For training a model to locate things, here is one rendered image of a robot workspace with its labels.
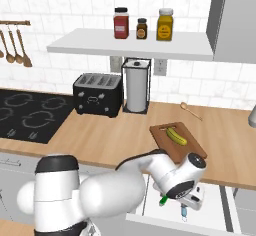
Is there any white paper towel roll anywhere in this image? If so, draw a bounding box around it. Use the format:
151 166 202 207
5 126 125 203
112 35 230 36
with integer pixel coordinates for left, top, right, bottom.
126 60 148 113

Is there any green cucumber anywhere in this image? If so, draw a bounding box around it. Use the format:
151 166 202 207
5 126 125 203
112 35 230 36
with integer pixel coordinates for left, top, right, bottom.
166 127 188 147

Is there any green handled peeler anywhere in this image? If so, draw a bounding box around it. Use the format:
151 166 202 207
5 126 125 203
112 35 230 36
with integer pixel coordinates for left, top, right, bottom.
158 195 169 207

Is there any blue handled tool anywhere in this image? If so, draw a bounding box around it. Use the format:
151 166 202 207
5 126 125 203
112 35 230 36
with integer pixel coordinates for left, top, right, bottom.
180 205 189 221

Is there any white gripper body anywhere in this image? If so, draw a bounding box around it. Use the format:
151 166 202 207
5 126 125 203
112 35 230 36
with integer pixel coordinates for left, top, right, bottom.
180 186 205 212

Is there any yellow spice jar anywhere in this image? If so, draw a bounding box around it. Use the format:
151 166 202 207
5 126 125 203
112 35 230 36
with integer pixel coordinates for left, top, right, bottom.
156 8 175 42

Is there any grey wall cupboard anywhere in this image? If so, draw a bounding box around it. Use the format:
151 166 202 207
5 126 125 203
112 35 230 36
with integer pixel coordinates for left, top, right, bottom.
205 0 256 65

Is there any grey base cupboard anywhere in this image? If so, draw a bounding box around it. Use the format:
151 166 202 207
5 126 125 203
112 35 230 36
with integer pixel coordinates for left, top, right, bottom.
232 187 256 236

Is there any black toaster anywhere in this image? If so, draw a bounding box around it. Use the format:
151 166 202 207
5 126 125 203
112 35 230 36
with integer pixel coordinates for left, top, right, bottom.
72 72 124 119

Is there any red spice jar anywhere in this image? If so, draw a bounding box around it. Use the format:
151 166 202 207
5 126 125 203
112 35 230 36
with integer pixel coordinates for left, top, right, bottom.
113 7 130 40

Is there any wooden utensil rail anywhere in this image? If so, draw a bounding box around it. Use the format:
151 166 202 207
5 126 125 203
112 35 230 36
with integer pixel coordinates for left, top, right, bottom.
0 20 32 27

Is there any white wall shelf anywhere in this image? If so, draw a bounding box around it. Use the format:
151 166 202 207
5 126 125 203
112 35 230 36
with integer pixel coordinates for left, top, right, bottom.
46 27 214 62

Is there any black paper towel holder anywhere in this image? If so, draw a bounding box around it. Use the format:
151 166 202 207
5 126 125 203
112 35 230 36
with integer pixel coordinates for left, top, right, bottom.
120 57 152 115

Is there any silver drawer handle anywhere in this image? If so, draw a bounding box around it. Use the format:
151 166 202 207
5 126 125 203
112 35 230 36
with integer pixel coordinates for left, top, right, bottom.
0 158 22 167

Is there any brown wooden cutting board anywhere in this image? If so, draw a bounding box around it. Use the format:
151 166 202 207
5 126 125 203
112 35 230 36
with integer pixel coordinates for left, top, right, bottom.
148 121 208 165

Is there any white open drawer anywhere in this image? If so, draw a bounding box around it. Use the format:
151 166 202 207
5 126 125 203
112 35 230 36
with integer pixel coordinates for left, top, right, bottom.
125 174 243 236

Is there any grey metal tap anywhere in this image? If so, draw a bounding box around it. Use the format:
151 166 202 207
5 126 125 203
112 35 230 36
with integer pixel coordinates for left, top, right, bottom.
247 104 256 129

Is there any hanging wooden spoon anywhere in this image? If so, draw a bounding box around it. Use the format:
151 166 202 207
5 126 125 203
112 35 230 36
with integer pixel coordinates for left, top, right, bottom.
15 25 34 68
0 25 16 64
0 25 6 59

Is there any black hob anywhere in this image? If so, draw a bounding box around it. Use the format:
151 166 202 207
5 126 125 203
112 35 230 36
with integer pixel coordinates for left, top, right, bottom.
0 88 76 145

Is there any grey wall socket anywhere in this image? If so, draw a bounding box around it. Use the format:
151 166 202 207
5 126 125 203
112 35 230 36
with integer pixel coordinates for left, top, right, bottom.
153 58 168 77
109 56 124 74

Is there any small brown spice jar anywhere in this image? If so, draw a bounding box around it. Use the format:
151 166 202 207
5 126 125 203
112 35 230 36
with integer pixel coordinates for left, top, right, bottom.
135 17 149 41

